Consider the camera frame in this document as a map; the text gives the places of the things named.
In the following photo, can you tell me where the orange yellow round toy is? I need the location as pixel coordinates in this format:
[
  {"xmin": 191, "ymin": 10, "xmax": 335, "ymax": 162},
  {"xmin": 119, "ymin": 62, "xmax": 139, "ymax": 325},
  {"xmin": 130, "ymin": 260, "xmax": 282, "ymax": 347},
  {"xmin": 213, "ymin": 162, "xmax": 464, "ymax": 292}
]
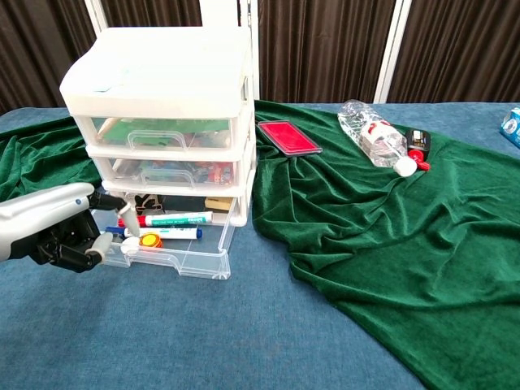
[{"xmin": 138, "ymin": 232, "xmax": 164, "ymax": 249}]

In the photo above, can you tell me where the small wooden block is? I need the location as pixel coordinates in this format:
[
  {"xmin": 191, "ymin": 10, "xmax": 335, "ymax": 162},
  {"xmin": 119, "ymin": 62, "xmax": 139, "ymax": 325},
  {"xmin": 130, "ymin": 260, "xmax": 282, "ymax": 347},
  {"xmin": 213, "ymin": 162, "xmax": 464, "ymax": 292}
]
[{"xmin": 204, "ymin": 196, "xmax": 233, "ymax": 213}]

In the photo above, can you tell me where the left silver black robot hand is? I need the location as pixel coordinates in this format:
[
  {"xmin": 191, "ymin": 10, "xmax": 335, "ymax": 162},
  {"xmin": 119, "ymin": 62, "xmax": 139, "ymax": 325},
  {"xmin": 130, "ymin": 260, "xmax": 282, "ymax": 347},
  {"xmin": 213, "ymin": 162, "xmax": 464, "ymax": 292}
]
[{"xmin": 0, "ymin": 182, "xmax": 141, "ymax": 275}]

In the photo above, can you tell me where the red cap whiteboard marker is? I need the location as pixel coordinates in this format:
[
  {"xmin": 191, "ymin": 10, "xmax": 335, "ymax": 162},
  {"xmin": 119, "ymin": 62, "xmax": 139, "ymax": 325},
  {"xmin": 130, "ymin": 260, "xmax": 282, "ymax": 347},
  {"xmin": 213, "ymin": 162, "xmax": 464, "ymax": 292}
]
[{"xmin": 117, "ymin": 210, "xmax": 215, "ymax": 229}]

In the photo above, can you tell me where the clear plastic drawer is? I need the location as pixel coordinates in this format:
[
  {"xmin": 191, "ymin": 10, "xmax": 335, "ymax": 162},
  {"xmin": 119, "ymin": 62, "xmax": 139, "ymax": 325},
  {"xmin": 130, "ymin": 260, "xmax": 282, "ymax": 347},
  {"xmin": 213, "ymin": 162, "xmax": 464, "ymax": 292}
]
[
  {"xmin": 86, "ymin": 154, "xmax": 241, "ymax": 189},
  {"xmin": 72, "ymin": 115, "xmax": 239, "ymax": 154},
  {"xmin": 89, "ymin": 190, "xmax": 241, "ymax": 281}
]

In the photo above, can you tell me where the small dark bottle red cap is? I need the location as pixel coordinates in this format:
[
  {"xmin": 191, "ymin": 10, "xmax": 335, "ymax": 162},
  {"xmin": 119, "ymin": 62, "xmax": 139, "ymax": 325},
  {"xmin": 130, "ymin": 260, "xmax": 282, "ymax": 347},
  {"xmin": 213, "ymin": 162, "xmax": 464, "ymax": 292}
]
[{"xmin": 405, "ymin": 128, "xmax": 432, "ymax": 171}]

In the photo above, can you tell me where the white plastic drawer unit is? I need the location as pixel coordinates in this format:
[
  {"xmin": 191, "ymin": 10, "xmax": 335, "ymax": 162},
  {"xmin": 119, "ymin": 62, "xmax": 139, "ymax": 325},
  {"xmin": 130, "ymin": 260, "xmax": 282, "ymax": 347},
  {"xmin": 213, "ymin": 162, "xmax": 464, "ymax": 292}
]
[{"xmin": 58, "ymin": 27, "xmax": 258, "ymax": 229}]

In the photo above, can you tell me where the red ink pad case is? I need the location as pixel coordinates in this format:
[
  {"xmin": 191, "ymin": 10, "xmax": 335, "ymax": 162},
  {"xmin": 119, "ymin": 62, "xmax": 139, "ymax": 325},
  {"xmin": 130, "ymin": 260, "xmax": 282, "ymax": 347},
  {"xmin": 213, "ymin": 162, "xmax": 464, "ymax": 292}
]
[{"xmin": 258, "ymin": 119, "xmax": 323, "ymax": 158}]

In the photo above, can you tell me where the blue cookie box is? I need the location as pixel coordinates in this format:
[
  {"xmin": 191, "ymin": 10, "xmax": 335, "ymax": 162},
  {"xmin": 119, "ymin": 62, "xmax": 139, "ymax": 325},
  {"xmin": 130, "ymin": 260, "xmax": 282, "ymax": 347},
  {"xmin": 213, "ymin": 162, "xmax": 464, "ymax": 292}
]
[{"xmin": 499, "ymin": 106, "xmax": 520, "ymax": 150}]

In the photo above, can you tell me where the blue cap whiteboard marker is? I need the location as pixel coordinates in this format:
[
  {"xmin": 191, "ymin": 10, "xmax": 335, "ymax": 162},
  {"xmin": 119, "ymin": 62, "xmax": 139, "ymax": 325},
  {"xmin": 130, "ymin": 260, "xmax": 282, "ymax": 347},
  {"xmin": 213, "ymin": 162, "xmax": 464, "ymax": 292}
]
[{"xmin": 106, "ymin": 226, "xmax": 204, "ymax": 241}]

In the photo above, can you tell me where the clear plastic water bottle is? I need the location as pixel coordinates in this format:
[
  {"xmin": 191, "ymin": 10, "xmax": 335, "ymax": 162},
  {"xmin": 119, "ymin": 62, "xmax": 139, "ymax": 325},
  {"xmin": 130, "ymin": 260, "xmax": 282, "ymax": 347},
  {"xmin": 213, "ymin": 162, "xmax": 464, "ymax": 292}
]
[{"xmin": 337, "ymin": 98, "xmax": 418, "ymax": 178}]

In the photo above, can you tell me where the black and white small item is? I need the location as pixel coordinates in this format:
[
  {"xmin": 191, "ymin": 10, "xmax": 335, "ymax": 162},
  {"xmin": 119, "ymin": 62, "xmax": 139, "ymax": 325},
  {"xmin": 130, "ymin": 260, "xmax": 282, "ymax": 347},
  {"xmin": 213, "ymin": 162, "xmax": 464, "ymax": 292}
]
[{"xmin": 133, "ymin": 193, "xmax": 167, "ymax": 215}]

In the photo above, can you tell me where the dark folding screen white frame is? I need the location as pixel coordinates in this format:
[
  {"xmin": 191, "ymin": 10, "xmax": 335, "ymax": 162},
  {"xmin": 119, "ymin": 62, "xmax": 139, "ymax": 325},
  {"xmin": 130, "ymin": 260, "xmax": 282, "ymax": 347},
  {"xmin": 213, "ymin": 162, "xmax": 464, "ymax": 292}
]
[{"xmin": 0, "ymin": 0, "xmax": 520, "ymax": 118}]

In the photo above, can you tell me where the wooden stick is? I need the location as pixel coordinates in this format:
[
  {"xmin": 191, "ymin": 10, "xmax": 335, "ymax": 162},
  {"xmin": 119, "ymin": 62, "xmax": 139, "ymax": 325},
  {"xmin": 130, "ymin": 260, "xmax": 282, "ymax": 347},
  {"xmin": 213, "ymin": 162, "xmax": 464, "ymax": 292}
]
[{"xmin": 96, "ymin": 117, "xmax": 122, "ymax": 142}]

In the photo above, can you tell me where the pale blue paper scrap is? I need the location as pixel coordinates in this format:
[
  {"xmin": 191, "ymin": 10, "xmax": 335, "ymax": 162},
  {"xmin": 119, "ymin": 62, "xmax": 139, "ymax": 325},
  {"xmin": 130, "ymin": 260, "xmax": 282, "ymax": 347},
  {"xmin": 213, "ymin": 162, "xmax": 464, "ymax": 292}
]
[{"xmin": 94, "ymin": 66, "xmax": 128, "ymax": 93}]

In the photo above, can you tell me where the green velvet cloth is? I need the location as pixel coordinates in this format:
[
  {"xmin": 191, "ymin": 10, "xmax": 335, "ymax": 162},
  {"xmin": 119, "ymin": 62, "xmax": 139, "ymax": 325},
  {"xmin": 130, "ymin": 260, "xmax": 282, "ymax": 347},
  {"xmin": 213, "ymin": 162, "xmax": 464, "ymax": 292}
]
[{"xmin": 0, "ymin": 98, "xmax": 520, "ymax": 390}]

